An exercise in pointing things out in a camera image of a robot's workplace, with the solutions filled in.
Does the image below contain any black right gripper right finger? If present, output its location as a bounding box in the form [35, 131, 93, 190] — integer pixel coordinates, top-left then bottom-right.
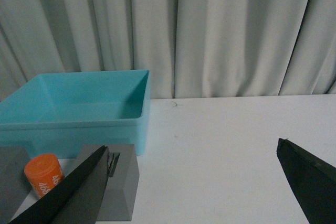
[277, 138, 335, 223]

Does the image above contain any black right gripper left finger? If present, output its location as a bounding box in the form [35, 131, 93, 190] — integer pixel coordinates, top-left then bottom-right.
[11, 145, 109, 223]

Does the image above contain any gray block part with hole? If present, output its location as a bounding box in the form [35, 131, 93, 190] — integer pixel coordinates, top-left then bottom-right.
[71, 144, 139, 223]

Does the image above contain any orange cylinder part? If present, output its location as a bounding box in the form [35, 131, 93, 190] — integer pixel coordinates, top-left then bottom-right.
[24, 153, 64, 199]

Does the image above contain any blue plastic box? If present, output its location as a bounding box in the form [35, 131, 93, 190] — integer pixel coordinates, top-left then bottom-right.
[1, 70, 151, 158]

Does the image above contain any white curtain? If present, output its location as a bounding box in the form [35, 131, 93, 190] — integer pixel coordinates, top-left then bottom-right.
[1, 0, 335, 99]

